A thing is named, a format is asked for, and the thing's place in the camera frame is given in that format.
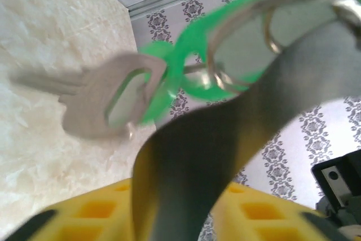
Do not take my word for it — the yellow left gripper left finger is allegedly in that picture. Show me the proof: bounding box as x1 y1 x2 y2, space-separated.
8 178 137 241

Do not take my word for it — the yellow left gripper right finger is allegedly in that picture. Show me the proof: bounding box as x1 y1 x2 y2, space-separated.
210 181 349 241

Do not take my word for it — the large grey metal keyring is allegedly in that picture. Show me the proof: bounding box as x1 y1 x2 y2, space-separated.
131 6 361 241

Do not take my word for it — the silver key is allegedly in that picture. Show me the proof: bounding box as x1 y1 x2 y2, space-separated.
10 52 168 141

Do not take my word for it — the green plastic key tag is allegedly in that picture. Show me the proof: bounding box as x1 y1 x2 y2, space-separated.
137 0 352 126

